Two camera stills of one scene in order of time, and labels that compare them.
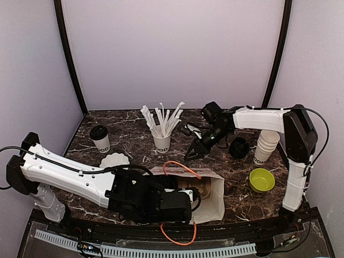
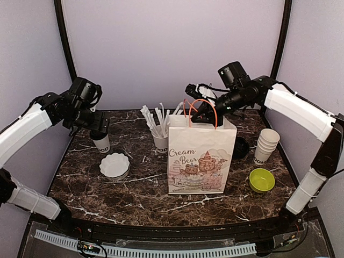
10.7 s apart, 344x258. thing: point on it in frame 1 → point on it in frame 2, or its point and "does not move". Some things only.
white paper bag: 210,189 → 200,157
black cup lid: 98,132 does not move
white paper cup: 103,144 does not move
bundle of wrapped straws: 162,122 does not move
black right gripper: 199,145 → 205,107
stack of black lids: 238,148 does not move
